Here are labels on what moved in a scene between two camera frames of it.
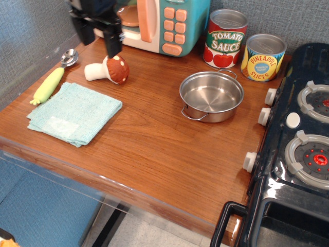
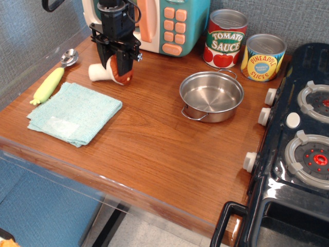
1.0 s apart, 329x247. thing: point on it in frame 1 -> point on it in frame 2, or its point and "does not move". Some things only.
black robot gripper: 102,11 -> 117,29
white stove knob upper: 270,96 does not move
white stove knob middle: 263,116 does not move
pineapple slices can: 263,56 does not move
